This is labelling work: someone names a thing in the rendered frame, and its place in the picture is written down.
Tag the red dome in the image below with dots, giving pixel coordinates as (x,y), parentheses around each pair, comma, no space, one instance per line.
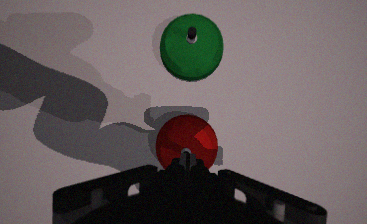
(186,134)

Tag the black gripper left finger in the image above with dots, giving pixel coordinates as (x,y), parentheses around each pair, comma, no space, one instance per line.
(72,202)

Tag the green bell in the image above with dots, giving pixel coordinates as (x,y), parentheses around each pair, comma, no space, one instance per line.
(191,54)

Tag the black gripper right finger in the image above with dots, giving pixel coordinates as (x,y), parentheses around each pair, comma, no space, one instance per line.
(284,206)

